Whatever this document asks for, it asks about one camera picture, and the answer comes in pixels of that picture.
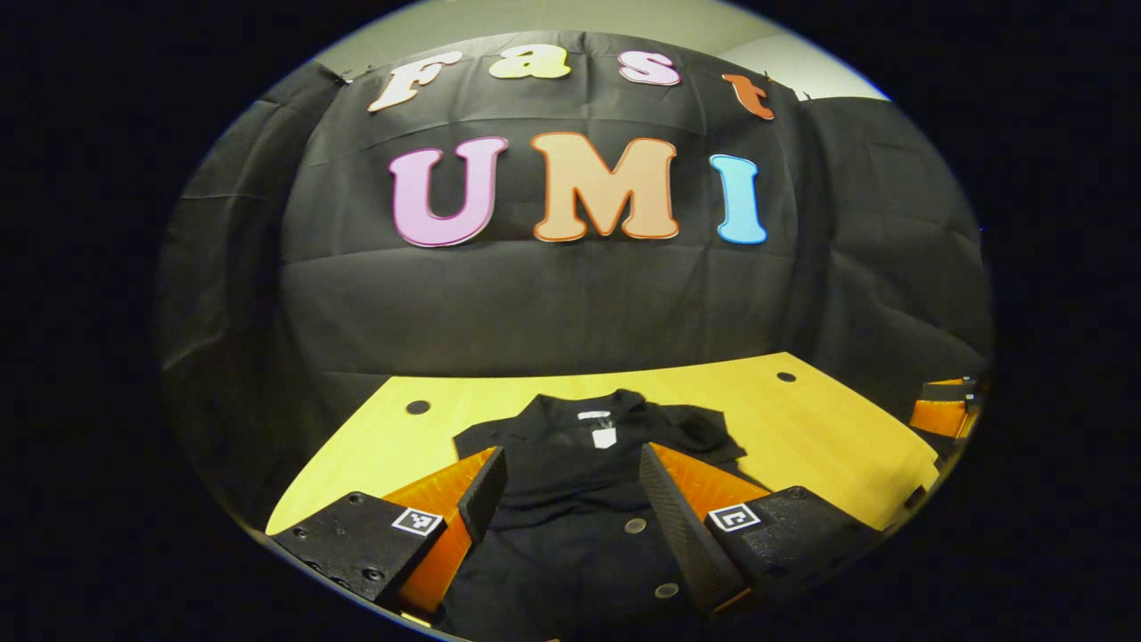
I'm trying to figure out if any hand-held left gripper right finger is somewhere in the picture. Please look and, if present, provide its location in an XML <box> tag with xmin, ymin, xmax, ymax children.
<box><xmin>638</xmin><ymin>443</ymin><xmax>883</xmax><ymax>619</ymax></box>

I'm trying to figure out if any black backdrop cloth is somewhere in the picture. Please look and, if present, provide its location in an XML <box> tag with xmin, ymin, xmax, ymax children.
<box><xmin>156</xmin><ymin>31</ymin><xmax>993</xmax><ymax>527</ymax></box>

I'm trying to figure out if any black button shirt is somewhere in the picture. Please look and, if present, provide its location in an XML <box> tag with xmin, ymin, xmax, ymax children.
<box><xmin>435</xmin><ymin>389</ymin><xmax>748</xmax><ymax>642</ymax></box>

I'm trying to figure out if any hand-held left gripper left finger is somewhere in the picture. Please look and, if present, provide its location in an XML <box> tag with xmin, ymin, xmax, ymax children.
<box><xmin>270</xmin><ymin>446</ymin><xmax>509</xmax><ymax>616</ymax></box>

